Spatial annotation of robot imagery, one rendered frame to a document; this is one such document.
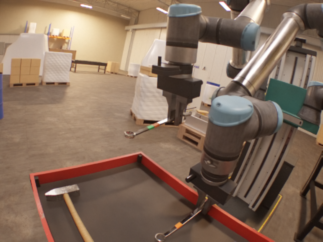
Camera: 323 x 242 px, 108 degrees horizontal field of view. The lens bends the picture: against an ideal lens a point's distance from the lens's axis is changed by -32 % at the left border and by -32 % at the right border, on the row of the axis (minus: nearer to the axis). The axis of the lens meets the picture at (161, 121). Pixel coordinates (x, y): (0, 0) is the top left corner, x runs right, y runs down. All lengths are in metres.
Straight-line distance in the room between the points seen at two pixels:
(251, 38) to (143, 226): 0.59
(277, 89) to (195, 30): 1.08
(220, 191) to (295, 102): 1.09
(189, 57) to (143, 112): 3.28
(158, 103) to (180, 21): 3.35
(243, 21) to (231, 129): 0.33
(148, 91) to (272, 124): 3.29
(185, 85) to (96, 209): 0.43
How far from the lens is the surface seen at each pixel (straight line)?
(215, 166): 0.39
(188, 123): 3.51
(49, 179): 0.61
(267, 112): 0.42
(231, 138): 0.35
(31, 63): 7.02
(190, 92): 0.45
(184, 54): 0.45
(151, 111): 3.72
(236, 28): 0.52
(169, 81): 0.49
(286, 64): 1.55
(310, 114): 1.23
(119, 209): 0.53
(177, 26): 0.45
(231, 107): 0.33
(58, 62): 7.27
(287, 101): 1.42
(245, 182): 1.72
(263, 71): 0.58
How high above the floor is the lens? 1.30
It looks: 18 degrees down
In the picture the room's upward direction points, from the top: 12 degrees clockwise
